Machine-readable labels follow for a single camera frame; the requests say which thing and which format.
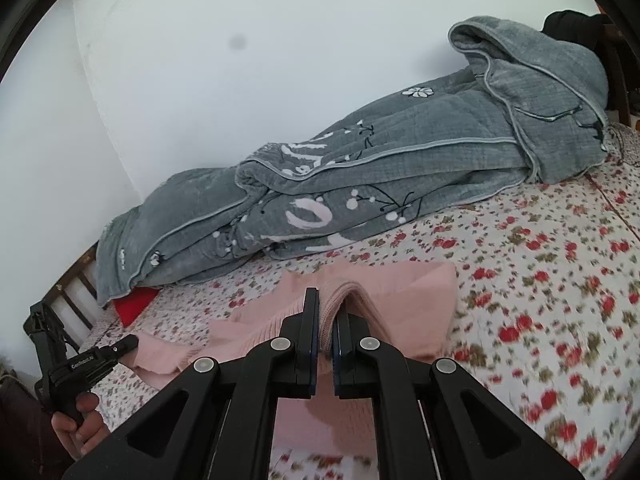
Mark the grey printed quilt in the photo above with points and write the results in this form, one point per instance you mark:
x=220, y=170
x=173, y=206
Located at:
x=400, y=170

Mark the person's left hand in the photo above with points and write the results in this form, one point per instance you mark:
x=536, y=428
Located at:
x=85, y=435

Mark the pink knit sweater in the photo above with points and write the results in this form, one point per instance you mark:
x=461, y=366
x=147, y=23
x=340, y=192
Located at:
x=400, y=300

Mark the black garment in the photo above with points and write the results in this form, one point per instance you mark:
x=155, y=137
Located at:
x=570, y=27

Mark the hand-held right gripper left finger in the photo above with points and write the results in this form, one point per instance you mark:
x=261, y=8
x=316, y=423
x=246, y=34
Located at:
x=314, y=355

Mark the floral bed mattress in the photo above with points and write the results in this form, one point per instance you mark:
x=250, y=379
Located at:
x=550, y=310

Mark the curved wooden bed footboard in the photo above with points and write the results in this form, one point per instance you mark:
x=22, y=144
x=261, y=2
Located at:
x=617, y=75

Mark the red pillow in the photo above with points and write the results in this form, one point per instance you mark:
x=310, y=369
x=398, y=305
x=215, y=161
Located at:
x=132, y=307

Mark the slatted wooden bed headboard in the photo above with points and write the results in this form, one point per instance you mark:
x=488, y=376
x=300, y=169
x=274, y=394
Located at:
x=75, y=267

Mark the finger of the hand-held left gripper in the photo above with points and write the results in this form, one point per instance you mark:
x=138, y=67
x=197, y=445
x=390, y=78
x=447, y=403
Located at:
x=120, y=347

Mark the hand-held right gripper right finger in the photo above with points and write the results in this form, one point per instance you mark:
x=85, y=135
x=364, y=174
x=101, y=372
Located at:
x=337, y=355

